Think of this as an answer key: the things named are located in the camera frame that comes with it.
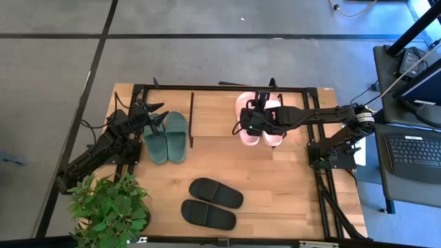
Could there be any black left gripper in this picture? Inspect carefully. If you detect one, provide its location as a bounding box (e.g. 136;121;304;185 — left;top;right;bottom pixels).
129;99;170;137

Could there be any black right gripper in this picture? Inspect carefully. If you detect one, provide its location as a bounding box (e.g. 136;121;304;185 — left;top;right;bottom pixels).
238;90;278;137

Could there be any green rubber slide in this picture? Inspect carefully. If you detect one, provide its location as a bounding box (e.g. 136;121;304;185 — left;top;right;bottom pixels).
143;113;169;165
164;110;189;164

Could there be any pink rubber slide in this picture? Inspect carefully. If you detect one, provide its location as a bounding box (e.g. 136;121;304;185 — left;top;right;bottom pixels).
235;91;262;147
261;92;285;148

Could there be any black rubber slide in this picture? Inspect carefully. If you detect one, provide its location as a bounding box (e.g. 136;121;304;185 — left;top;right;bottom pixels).
188;177;245;210
181;198;238;231

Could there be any wooden shelf with black legs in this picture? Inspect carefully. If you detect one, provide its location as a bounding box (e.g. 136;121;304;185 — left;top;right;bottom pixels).
187;90;287;149

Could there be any green leafy potted plant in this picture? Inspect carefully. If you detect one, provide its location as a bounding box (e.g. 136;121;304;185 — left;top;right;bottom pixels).
67;171;152;248

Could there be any white paper sheet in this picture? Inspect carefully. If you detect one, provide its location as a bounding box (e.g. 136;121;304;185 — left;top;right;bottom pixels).
353;136;367;167

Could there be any dark grey computer desk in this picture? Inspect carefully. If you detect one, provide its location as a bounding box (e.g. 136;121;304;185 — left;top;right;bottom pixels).
373;44;441;130

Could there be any small dark floor object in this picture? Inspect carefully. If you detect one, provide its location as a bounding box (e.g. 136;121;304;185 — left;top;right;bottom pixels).
0;153;28;167

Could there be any black power adapter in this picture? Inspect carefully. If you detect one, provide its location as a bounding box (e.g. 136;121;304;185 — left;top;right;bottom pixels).
398;48;420;79

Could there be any thin white rod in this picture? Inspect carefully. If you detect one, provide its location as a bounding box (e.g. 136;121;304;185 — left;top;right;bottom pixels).
380;40;441;100

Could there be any black computer keyboard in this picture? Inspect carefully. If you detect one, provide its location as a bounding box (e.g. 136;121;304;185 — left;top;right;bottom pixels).
384;134;441;185

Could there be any dark computer monitor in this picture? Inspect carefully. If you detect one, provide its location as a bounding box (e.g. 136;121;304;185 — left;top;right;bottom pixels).
394;57;441;108

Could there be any black diagonal pole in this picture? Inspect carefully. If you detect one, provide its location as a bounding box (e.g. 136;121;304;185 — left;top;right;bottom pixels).
386;0;441;56

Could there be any dark grey keyboard tray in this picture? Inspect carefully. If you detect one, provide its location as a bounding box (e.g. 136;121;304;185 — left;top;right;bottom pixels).
373;123;441;215

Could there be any black floor cable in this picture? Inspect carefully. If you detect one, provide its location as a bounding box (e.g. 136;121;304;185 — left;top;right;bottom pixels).
349;81;382;106

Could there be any yellow floor cable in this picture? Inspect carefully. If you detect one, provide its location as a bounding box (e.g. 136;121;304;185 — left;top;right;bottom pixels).
329;0;379;17

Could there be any silver metal bracket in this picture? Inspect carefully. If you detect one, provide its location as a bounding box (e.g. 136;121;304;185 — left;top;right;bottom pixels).
298;240;340;248

